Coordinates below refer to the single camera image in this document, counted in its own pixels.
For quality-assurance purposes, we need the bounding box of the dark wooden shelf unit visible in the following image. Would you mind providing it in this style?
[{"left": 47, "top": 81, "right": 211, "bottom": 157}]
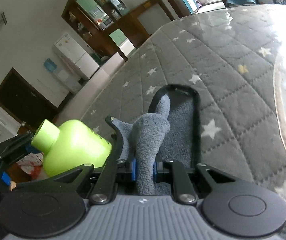
[{"left": 62, "top": 0, "right": 132, "bottom": 60}]

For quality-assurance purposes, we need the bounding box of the green plastic bottle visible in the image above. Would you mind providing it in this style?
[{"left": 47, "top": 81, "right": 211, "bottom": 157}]
[{"left": 31, "top": 120, "right": 112, "bottom": 177}]

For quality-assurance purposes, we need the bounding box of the grey quilted star table cover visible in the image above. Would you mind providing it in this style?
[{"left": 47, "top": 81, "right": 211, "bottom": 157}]
[{"left": 79, "top": 3, "right": 286, "bottom": 240}]

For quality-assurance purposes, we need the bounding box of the blue wall box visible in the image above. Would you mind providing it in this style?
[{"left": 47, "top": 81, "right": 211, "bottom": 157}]
[{"left": 43, "top": 58, "right": 57, "bottom": 73}]

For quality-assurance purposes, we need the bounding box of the dark grey cleaning cloth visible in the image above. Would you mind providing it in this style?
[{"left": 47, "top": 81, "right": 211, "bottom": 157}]
[{"left": 106, "top": 84, "right": 201, "bottom": 196}]

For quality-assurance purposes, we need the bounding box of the dark television screen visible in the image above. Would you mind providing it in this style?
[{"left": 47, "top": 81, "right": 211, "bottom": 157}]
[{"left": 0, "top": 68, "right": 58, "bottom": 131}]

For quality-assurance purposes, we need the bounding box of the white refrigerator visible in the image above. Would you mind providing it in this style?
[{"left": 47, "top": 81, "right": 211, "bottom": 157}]
[{"left": 53, "top": 33, "right": 100, "bottom": 80}]

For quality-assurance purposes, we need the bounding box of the microwave oven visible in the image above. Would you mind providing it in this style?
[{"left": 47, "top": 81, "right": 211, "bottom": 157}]
[{"left": 101, "top": 16, "right": 114, "bottom": 29}]

